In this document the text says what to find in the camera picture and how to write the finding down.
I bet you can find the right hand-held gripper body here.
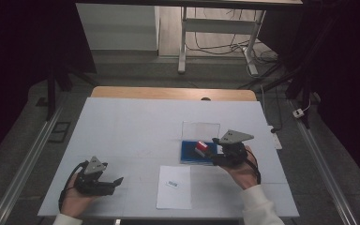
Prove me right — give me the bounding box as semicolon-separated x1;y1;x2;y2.
211;128;255;168

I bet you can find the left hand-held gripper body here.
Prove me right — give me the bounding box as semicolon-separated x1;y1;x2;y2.
74;155;116;198

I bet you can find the red stamp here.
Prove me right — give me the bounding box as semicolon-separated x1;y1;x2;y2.
194;140;210;158

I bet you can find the blue ink pad box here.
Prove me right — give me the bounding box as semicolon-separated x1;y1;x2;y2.
179;120;221;166

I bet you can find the white paper sheet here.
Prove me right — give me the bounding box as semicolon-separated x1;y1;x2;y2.
156;164;193;211

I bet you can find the person's right hand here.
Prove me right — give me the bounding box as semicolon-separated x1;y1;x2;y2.
219;145;263;191

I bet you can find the person's left hand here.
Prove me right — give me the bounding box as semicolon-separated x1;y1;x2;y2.
60;177;100;219

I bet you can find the large white table cover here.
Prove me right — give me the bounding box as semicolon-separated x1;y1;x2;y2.
37;97;301;219

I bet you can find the white label strip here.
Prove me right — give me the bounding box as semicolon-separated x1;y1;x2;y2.
267;125;283;151

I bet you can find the black floor socket plate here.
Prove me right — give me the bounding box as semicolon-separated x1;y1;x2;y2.
47;121;72;144

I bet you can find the black metal stand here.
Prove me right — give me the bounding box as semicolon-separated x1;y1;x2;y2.
237;52;322;129
44;60;98;122

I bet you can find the dark curtain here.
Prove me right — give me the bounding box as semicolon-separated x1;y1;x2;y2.
257;0;360;193
0;0;98;172

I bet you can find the white cabinet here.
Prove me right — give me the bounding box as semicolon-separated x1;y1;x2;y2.
74;3;160;52

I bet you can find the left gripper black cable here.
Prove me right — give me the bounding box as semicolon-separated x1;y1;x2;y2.
57;160;89;214

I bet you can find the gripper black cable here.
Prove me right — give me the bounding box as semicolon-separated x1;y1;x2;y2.
57;160;89;214
244;149;263;186

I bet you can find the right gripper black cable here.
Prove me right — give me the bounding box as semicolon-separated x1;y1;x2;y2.
244;149;263;186

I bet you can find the black plug with cable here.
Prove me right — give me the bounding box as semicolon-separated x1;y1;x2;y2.
261;83;284;134

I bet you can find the aluminium rail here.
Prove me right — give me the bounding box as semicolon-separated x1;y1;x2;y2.
0;104;64;225
289;98;359;225

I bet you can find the white adapter with cable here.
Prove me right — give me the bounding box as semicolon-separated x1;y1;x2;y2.
292;98;313;119

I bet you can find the bundle of black cables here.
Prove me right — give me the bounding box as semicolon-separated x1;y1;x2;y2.
186;7;279;65

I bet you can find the white desk frame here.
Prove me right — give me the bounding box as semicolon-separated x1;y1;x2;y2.
177;6;267;77

